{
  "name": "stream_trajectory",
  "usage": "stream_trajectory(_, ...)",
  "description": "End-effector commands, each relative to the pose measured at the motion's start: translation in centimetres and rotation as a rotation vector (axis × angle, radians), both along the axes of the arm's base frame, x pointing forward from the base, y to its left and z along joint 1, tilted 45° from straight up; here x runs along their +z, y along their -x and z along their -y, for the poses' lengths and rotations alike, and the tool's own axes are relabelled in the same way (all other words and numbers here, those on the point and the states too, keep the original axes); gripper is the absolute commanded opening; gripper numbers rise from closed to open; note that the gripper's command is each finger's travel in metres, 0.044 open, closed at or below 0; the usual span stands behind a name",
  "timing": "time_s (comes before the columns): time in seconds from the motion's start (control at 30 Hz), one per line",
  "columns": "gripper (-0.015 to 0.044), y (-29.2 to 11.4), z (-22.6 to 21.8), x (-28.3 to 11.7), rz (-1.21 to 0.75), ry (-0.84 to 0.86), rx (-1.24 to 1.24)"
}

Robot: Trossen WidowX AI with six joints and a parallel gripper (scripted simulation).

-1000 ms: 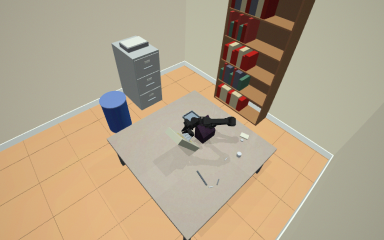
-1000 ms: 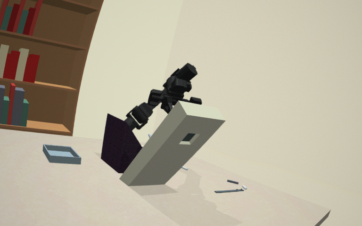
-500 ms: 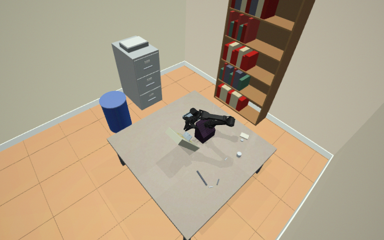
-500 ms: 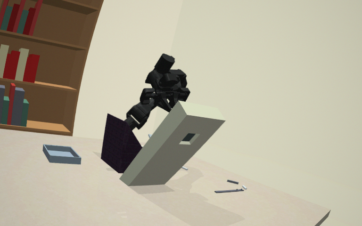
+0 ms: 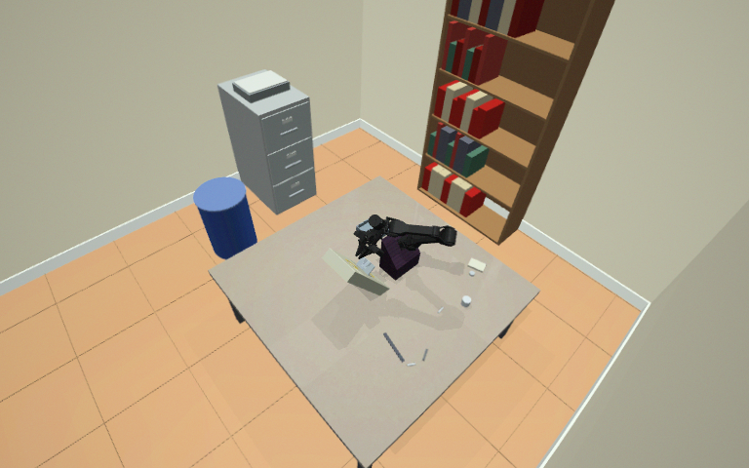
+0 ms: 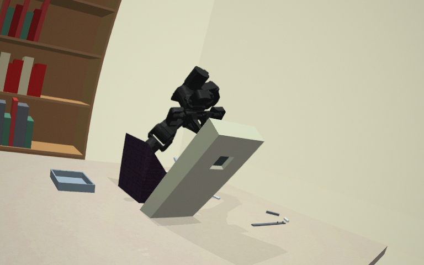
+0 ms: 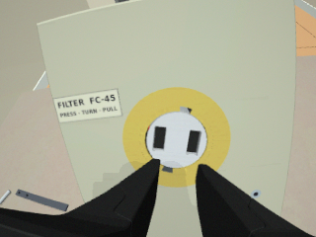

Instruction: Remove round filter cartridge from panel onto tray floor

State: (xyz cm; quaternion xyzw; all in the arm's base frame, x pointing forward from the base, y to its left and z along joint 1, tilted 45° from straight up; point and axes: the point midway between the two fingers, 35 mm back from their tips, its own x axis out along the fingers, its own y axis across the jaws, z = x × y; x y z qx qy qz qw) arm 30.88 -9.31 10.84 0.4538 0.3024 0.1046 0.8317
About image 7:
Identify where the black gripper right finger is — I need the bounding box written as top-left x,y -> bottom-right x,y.
195,163 -> 315,237

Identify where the dark grey flat bar with two small pins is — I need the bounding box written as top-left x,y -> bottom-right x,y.
16,190 -> 68,210

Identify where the white cylinder with two slots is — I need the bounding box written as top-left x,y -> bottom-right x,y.
146,106 -> 206,167

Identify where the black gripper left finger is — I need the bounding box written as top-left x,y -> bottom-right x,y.
0,159 -> 161,237

